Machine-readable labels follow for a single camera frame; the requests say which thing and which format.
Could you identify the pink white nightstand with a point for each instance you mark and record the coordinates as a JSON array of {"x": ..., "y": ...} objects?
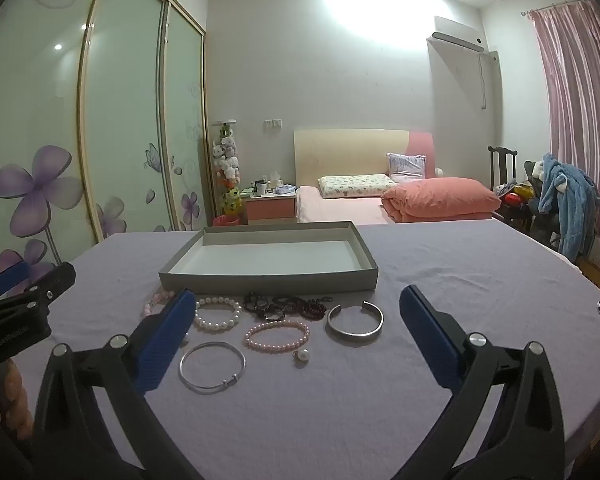
[{"x": 270, "y": 207}]

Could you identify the person's left hand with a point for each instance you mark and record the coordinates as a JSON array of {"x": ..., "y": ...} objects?
[{"x": 5, "y": 400}]

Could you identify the dark red bead strand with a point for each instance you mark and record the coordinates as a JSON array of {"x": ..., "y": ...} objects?
[{"x": 310, "y": 310}]

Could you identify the pink curtain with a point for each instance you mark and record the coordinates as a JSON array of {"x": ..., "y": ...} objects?
[{"x": 580, "y": 100}]

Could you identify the thin silver bangle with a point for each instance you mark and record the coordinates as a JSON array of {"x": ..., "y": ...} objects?
[{"x": 232, "y": 381}]

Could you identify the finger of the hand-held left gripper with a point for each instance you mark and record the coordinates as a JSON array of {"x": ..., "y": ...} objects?
[
  {"x": 10, "y": 277},
  {"x": 55, "y": 280}
]

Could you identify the grey cardboard tray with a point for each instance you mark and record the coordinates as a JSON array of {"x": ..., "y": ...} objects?
[{"x": 280, "y": 260}]

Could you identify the white wall switch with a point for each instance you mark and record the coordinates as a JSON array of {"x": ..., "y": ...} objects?
[{"x": 272, "y": 123}]

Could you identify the white pipe cover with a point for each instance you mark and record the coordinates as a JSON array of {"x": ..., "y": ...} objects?
[{"x": 489, "y": 80}]

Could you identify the patterned white pillow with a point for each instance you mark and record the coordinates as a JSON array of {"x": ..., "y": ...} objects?
[{"x": 352, "y": 185}]

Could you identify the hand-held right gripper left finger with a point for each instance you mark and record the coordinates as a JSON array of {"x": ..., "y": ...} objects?
[{"x": 165, "y": 340}]

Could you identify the wide silver cuff bangle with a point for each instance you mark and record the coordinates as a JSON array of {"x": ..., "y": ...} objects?
[{"x": 352, "y": 337}]

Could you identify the lilac tablecloth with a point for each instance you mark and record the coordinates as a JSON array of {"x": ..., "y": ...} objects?
[{"x": 330, "y": 420}]

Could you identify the small lilac pillow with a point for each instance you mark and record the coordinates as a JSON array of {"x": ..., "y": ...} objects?
[{"x": 406, "y": 166}]

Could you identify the pink pillow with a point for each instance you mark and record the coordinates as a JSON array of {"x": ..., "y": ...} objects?
[{"x": 440, "y": 200}]

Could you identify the floral sliding door wardrobe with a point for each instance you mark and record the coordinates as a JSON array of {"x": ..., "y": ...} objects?
[{"x": 125, "y": 110}]

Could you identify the bed with beige headboard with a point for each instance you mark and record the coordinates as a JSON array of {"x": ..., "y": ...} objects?
[{"x": 345, "y": 152}]

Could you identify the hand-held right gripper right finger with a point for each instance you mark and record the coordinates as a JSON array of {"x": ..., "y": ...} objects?
[{"x": 430, "y": 340}]

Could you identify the blue fleece garment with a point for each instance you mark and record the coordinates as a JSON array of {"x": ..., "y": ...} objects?
[{"x": 570, "y": 200}]

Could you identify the red bucket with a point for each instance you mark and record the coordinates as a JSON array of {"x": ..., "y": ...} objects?
[{"x": 226, "y": 220}]

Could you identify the dark wooden chair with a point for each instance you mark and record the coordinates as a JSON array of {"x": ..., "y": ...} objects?
[{"x": 502, "y": 165}]

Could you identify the white air conditioner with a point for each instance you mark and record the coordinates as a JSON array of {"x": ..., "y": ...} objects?
[{"x": 455, "y": 35}]

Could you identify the clear tube of plush toys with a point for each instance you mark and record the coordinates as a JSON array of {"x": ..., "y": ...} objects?
[{"x": 227, "y": 165}]

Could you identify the tissue box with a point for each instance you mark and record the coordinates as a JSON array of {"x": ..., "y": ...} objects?
[{"x": 275, "y": 182}]

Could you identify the colourful toys pile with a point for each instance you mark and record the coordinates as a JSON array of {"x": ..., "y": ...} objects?
[{"x": 517, "y": 195}]

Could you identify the white mug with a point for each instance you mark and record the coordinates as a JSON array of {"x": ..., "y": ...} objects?
[{"x": 260, "y": 188}]

